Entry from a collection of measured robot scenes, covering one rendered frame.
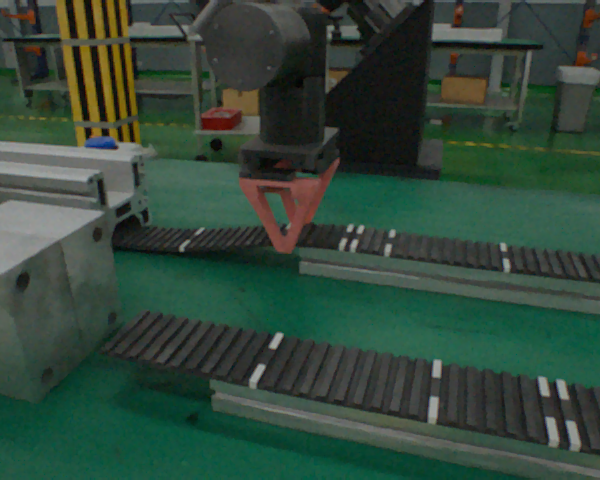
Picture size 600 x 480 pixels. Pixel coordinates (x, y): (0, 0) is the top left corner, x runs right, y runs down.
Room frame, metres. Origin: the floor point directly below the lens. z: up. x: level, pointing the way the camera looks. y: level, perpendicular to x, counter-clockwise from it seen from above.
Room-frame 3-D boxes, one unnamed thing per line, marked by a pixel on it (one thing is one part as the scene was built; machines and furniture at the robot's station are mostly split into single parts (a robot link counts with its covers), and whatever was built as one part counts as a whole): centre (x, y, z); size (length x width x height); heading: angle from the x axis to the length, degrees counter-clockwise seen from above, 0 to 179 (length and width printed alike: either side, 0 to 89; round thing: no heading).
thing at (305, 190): (0.44, 0.01, 0.85); 0.07 x 0.07 x 0.09; 74
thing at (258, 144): (0.45, 0.00, 0.92); 0.10 x 0.07 x 0.07; 164
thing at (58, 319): (0.32, 0.19, 0.83); 0.12 x 0.09 x 0.10; 163
